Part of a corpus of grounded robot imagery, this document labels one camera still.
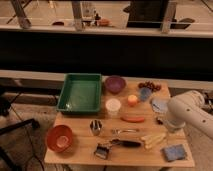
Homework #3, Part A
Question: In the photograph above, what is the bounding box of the white plastic cup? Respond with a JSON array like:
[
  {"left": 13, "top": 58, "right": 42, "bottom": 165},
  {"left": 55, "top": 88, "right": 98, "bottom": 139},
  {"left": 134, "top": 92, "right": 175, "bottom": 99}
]
[{"left": 105, "top": 98, "right": 121, "bottom": 116}]

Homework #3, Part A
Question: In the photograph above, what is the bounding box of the green plastic tray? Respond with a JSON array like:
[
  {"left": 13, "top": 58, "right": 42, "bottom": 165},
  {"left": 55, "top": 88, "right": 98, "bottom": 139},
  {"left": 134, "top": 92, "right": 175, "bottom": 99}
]
[{"left": 57, "top": 73, "right": 102, "bottom": 115}]

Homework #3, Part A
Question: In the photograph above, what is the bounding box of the metal cup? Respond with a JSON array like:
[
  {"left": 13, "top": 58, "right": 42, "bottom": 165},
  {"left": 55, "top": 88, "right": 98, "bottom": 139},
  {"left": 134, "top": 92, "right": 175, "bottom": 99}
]
[{"left": 90, "top": 120, "right": 102, "bottom": 136}]

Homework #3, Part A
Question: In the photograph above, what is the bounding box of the black eraser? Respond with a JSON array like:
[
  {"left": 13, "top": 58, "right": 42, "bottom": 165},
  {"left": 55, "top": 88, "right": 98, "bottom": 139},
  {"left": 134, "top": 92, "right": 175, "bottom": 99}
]
[{"left": 156, "top": 117, "right": 163, "bottom": 125}]

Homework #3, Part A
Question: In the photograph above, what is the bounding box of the black handled brush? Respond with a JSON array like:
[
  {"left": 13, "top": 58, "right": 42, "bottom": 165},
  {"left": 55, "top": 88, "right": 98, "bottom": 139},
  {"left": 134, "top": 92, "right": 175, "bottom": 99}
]
[{"left": 94, "top": 139, "right": 141, "bottom": 160}]

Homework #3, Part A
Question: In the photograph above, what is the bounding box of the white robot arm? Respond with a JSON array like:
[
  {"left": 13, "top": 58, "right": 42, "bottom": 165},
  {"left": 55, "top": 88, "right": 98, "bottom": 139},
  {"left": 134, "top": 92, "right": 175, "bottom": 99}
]
[{"left": 163, "top": 90, "right": 213, "bottom": 140}]

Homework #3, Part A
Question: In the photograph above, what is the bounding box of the orange carrot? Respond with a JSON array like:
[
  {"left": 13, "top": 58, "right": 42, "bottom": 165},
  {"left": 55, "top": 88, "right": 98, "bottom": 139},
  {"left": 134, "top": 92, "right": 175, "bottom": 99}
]
[{"left": 121, "top": 116, "right": 145, "bottom": 123}]

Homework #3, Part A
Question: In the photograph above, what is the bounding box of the blue plastic cup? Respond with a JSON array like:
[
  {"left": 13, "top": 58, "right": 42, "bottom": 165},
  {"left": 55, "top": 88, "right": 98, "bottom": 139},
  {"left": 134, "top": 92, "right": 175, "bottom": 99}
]
[{"left": 140, "top": 87, "right": 152, "bottom": 101}]

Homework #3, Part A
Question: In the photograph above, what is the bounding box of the blue white cloth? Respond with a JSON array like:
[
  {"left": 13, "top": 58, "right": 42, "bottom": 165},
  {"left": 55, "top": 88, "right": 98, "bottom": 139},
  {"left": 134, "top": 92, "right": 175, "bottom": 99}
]
[{"left": 151, "top": 98, "right": 168, "bottom": 113}]

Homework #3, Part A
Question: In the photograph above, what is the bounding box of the orange round fruit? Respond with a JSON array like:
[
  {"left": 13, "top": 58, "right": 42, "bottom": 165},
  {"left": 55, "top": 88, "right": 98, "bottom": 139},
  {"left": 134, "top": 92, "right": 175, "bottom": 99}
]
[{"left": 127, "top": 95, "right": 138, "bottom": 107}]

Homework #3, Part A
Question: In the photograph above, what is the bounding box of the red bowl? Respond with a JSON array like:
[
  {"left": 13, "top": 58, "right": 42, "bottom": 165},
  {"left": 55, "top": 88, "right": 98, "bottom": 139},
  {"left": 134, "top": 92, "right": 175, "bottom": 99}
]
[{"left": 45, "top": 125, "right": 73, "bottom": 153}]

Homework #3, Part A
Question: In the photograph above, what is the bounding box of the bunch of red grapes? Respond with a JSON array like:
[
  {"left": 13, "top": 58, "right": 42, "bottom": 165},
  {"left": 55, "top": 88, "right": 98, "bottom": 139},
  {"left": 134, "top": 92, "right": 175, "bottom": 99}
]
[{"left": 138, "top": 81, "right": 161, "bottom": 92}]

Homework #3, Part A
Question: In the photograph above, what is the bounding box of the blue sponge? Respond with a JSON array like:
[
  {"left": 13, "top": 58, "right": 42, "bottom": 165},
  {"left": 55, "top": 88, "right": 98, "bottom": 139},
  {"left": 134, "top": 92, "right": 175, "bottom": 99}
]
[{"left": 162, "top": 144, "right": 187, "bottom": 162}]

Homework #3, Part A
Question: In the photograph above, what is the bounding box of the purple bowl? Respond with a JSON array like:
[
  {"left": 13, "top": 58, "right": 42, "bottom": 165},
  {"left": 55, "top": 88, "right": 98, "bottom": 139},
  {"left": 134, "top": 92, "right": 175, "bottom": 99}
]
[{"left": 104, "top": 75, "right": 126, "bottom": 94}]

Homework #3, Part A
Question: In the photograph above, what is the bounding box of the yellow banana toy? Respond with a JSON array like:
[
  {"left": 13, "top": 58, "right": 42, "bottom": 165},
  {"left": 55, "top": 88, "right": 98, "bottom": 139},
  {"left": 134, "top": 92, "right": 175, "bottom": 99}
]
[{"left": 141, "top": 133, "right": 166, "bottom": 149}]

